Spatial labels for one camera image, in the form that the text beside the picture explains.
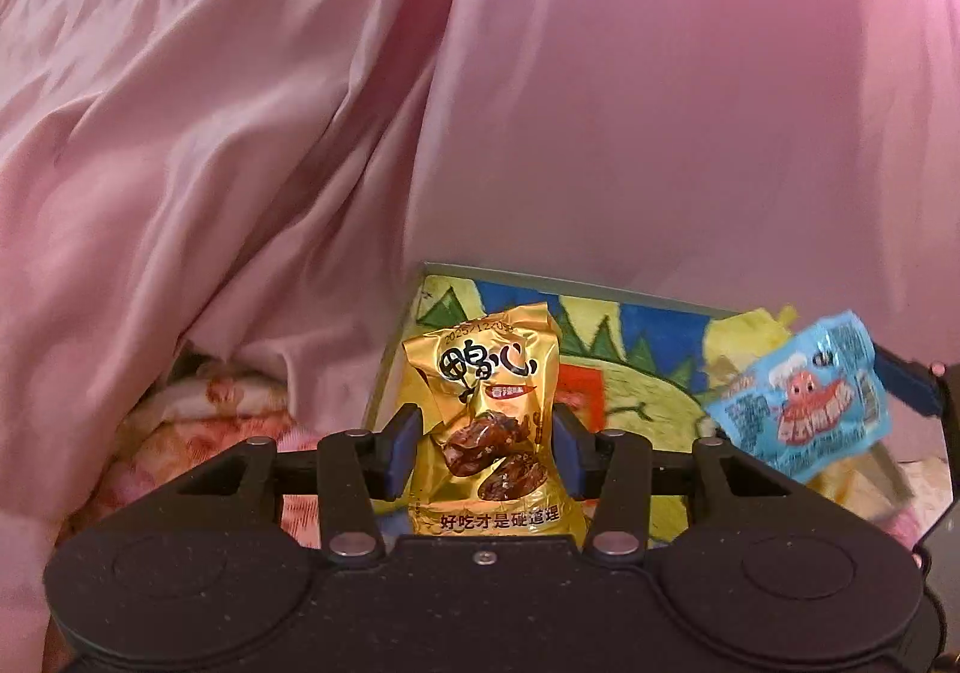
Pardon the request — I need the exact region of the cream orange snack packet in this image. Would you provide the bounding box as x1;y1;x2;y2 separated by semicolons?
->
701;304;797;392

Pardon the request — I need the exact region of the gold duck snack packet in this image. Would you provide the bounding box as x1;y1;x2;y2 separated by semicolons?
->
398;302;587;542

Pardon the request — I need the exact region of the red orange snack packet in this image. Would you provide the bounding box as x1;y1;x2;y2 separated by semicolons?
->
555;364;605;432

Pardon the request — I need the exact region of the grey painted cardboard box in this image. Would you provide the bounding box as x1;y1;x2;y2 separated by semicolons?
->
361;260;918;546

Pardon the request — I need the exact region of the blue octopus snack packet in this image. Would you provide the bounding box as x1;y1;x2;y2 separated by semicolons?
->
706;311;892;483

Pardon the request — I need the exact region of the pink satin curtain sheet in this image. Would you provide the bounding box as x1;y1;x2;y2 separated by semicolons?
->
2;0;958;671

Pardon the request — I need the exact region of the floral pink bed cover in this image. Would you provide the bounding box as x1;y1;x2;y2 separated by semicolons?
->
59;361;319;542

